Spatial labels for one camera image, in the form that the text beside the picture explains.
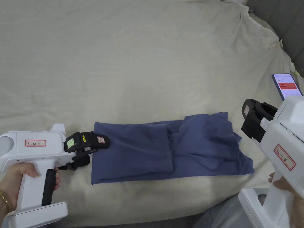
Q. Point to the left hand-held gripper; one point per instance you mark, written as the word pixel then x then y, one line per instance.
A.
pixel 28 152

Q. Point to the smartphone with lit screen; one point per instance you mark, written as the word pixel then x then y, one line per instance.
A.
pixel 286 86

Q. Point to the dark blue shirt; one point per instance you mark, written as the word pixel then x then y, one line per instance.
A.
pixel 142 152

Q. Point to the person's right hand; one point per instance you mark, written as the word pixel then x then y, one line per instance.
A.
pixel 298 201

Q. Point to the person's left hand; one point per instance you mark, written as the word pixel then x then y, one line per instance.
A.
pixel 11 180

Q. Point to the grey padded headboard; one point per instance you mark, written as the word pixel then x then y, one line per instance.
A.
pixel 285 19

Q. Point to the bed with beige sheet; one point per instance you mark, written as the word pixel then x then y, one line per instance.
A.
pixel 133 59

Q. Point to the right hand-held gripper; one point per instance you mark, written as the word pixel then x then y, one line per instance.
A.
pixel 282 142

